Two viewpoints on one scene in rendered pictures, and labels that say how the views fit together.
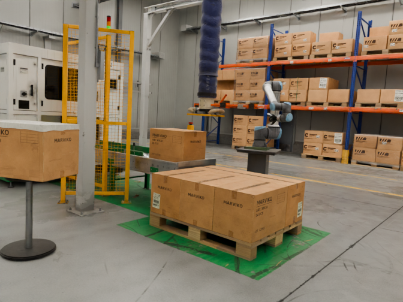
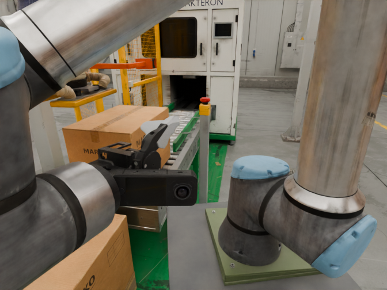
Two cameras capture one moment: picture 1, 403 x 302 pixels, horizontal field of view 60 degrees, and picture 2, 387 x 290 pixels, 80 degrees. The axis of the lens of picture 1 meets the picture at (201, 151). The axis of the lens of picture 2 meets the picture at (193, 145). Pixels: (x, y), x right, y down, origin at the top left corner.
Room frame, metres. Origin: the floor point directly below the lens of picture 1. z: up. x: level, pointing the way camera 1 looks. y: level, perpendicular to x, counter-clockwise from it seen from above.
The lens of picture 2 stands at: (4.07, -1.16, 1.33)
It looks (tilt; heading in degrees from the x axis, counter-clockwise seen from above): 22 degrees down; 62
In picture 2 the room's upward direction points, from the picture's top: straight up
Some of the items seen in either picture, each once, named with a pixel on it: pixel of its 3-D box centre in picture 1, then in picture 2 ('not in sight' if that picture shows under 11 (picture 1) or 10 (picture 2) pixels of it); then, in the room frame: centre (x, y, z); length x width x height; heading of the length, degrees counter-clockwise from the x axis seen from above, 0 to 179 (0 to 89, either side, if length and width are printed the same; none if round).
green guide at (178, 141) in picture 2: (132, 147); (196, 121); (5.28, 1.05, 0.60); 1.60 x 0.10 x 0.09; 51
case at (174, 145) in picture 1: (177, 145); (126, 145); (4.34, 0.31, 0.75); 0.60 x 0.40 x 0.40; 50
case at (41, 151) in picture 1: (29, 148); not in sight; (2.65, 1.32, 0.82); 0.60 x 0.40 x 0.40; 74
